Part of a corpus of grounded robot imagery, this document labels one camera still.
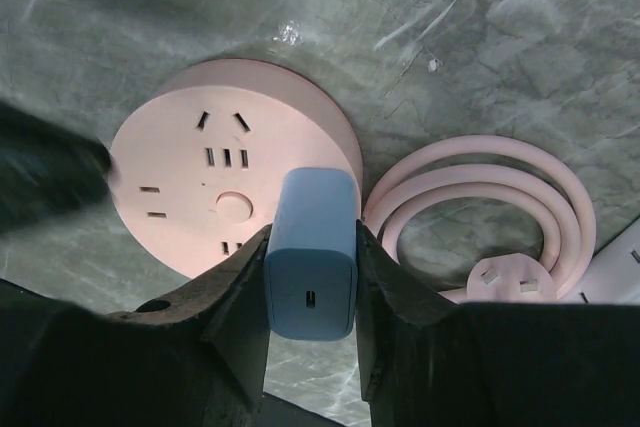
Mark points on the blue charger plug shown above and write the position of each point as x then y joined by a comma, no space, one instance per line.
310,266

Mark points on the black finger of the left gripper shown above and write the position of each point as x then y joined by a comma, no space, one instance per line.
47,171

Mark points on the white multicolour power strip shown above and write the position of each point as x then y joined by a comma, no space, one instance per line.
613,275

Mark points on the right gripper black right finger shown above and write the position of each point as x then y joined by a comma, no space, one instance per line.
426,361

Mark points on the round pink power socket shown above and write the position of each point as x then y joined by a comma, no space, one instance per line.
198,168

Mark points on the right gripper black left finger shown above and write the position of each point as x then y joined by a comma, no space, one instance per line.
195,356

